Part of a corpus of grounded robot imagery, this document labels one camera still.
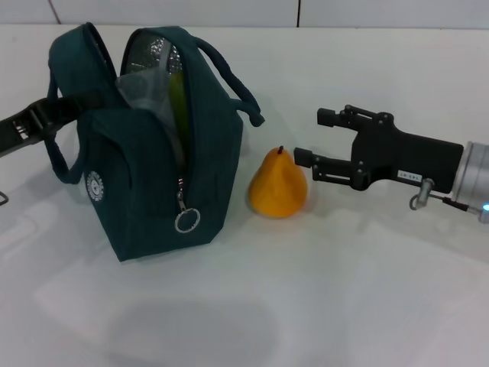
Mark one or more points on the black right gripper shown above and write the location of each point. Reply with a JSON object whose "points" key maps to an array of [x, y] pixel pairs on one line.
{"points": [[412, 160]]}

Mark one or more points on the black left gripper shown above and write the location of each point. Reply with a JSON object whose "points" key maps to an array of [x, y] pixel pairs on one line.
{"points": [[15, 135]]}

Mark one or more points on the yellow pear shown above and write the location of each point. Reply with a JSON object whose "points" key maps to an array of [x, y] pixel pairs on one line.
{"points": [[279, 187]]}

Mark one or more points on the dark teal insulated lunch bag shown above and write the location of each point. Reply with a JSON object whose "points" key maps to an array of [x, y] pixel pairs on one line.
{"points": [[153, 172]]}

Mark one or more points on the green cucumber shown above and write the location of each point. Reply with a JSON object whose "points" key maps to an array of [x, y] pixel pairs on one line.
{"points": [[177, 99]]}

